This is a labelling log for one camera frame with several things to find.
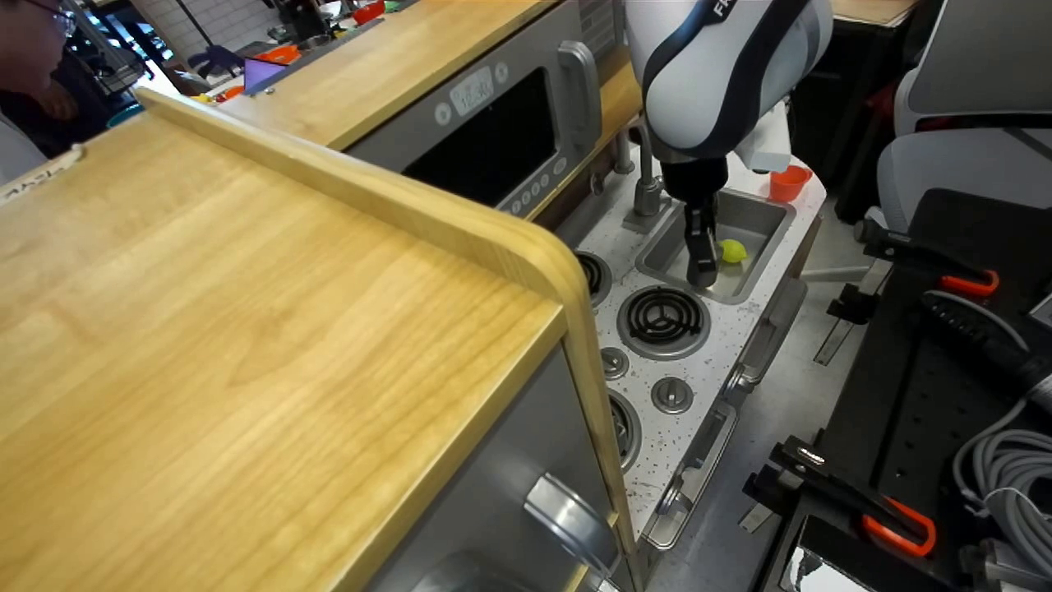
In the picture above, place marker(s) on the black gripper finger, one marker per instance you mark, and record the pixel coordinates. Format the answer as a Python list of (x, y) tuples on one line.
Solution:
[(713, 233), (698, 249)]

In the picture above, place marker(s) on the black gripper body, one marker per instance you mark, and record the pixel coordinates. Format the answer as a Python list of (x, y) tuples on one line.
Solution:
[(695, 177)]

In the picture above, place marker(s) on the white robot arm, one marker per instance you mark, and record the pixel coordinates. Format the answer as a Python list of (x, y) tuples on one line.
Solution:
[(707, 69)]

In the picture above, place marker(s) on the front right stove burner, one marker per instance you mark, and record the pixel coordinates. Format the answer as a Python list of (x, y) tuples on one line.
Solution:
[(661, 322)]

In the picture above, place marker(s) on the stove burner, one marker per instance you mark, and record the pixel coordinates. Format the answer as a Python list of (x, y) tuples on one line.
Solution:
[(626, 427), (661, 322), (596, 275)]

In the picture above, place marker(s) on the back right stove burner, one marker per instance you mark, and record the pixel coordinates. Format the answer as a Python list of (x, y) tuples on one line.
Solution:
[(596, 275)]

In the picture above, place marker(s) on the small grey stove knob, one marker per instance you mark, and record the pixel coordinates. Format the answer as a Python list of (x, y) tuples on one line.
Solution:
[(613, 363)]

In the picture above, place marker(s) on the front left stove burner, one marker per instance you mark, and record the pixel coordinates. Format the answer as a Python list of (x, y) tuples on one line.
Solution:
[(626, 427)]

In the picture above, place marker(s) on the grey toy sink basin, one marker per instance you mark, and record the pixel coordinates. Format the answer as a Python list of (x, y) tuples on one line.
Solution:
[(756, 226)]

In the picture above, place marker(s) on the grey toy faucet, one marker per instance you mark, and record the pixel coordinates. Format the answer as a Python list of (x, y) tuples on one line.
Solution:
[(648, 189)]

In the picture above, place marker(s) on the yellow toy lemon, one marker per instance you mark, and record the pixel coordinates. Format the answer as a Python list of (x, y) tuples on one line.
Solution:
[(736, 250)]

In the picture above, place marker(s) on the red toy cup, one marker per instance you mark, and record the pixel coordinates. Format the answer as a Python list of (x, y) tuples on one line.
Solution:
[(788, 186)]

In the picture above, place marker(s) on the grey toy microwave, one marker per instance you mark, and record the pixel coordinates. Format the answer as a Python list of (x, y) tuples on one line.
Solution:
[(518, 119)]

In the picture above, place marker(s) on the black orange clamp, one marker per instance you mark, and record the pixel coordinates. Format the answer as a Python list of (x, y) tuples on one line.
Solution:
[(801, 472), (953, 271)]

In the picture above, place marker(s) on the grey office chair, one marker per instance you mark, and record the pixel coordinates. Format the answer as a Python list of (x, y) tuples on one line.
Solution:
[(974, 114)]

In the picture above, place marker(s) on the wooden toy kitchen cabinet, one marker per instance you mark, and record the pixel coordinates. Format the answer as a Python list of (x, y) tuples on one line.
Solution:
[(235, 359)]

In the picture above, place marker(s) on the grey oven door handle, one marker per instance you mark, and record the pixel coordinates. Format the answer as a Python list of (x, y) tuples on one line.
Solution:
[(767, 336)]

